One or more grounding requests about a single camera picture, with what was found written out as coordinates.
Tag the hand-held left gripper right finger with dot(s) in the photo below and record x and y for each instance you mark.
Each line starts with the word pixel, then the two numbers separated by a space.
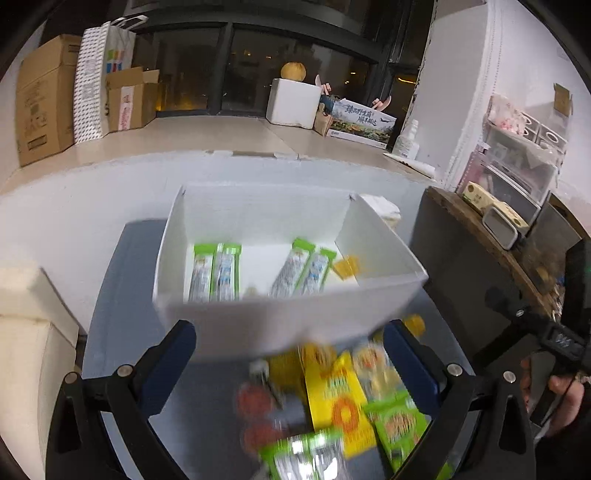
pixel 407 364

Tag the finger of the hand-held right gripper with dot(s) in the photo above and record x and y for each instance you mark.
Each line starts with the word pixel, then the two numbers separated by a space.
pixel 517 310

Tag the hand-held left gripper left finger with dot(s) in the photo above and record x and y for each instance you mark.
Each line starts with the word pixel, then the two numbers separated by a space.
pixel 170 364

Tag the clear pack of yellow cakes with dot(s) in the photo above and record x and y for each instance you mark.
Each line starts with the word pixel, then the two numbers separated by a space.
pixel 376 369

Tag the small yellow snack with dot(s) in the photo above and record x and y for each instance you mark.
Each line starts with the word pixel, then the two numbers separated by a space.
pixel 414 324

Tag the yellow snack box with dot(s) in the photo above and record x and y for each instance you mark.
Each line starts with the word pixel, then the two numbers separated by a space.
pixel 339 406

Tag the white cardboard box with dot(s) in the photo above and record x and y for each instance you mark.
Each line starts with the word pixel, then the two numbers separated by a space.
pixel 258 323

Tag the red round snack pack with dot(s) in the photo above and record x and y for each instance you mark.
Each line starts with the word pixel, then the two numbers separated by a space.
pixel 256 415

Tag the yellow snack bag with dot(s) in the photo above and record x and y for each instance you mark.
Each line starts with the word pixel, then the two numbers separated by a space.
pixel 286 374

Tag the green and silver snack packet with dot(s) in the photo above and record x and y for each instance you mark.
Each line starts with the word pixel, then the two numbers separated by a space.
pixel 304 454

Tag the person's right hand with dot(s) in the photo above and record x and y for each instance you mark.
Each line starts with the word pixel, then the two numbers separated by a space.
pixel 569 401

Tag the grey desk clock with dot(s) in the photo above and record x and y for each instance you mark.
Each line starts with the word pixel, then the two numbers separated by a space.
pixel 501 226

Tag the grey table cloth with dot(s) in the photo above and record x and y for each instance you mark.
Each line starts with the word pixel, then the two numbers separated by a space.
pixel 120 286

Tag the green stick snack packet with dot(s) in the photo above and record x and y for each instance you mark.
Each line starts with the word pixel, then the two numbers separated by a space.
pixel 201 274
pixel 288 272
pixel 316 272
pixel 226 272

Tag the wooden side shelf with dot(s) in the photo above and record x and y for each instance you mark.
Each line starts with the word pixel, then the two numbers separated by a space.
pixel 466 221

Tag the small yellow sachet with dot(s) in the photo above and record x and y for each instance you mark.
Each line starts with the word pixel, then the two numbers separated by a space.
pixel 345 266

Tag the yellow tissue pack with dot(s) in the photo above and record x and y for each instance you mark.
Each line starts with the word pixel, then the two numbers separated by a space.
pixel 480 196

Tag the cream sofa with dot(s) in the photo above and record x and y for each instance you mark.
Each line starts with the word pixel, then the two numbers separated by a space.
pixel 27 350

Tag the clear plastic drawer organizer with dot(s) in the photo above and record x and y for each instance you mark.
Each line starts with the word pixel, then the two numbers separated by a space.
pixel 521 152

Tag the beige tissue pack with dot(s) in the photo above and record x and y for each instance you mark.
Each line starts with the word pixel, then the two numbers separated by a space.
pixel 381 207

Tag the rolled white paper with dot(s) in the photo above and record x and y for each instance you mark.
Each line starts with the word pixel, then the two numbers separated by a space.
pixel 411 165

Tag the white plastic bottle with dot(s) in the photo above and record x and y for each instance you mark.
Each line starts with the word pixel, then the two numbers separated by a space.
pixel 407 141

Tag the printed landscape carton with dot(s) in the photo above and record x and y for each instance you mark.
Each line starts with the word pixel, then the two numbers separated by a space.
pixel 362 122

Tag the small brown carton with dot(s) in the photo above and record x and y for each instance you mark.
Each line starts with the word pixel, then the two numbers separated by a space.
pixel 322 121

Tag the small open cardboard box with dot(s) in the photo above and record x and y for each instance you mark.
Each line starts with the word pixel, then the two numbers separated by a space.
pixel 131 99

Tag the white foam box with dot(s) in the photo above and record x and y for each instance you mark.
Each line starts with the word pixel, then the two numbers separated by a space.
pixel 292 102

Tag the large brown cardboard box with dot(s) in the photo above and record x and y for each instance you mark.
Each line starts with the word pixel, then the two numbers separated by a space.
pixel 44 101

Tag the white patterned paper bag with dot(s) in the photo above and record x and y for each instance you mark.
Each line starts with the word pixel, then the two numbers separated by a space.
pixel 94 78

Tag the round yellow fruit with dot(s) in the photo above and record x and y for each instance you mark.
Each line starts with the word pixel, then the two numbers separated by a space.
pixel 293 71

